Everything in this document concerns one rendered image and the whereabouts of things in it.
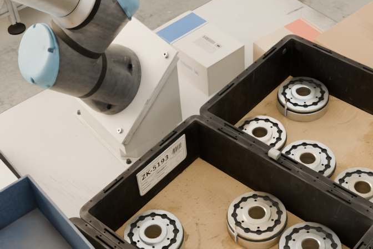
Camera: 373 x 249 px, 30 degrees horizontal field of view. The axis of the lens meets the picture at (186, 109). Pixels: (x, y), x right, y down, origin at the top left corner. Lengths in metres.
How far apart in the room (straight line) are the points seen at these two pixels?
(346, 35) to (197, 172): 0.49
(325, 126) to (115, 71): 0.43
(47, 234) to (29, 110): 0.77
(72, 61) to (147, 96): 0.19
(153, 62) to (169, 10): 1.72
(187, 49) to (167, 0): 1.57
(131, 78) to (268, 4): 0.63
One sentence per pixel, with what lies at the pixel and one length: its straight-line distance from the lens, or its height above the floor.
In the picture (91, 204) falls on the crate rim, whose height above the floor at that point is 0.93.
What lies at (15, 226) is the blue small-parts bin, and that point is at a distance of 0.99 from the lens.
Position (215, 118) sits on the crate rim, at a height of 0.93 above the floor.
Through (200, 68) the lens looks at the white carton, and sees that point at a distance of 1.62.
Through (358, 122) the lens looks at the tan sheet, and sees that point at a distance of 1.42.
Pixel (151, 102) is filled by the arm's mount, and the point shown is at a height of 0.85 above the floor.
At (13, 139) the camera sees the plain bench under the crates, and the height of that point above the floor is 0.70.
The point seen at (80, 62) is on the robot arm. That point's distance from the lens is 1.33.
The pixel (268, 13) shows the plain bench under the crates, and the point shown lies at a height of 0.70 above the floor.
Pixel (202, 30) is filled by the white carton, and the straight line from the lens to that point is 1.70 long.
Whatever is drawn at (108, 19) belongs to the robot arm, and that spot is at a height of 1.07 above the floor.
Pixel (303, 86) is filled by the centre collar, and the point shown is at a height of 0.87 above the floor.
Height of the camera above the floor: 1.82
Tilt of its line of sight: 43 degrees down
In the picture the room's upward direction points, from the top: 5 degrees counter-clockwise
